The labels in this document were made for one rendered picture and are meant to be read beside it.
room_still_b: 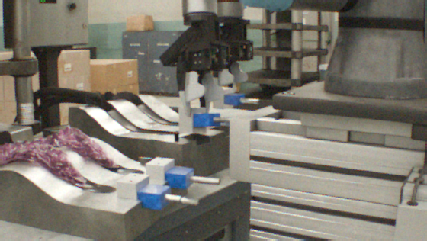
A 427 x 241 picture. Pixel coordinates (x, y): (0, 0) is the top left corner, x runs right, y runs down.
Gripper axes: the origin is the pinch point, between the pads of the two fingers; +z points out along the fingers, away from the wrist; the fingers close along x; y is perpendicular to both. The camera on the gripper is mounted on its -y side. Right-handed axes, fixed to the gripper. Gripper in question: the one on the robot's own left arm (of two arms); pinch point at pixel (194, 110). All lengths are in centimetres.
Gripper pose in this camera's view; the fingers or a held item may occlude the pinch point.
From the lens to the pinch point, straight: 103.1
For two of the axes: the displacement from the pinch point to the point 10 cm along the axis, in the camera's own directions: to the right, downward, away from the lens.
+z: 0.3, 10.0, -0.1
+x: 5.8, -0.1, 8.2
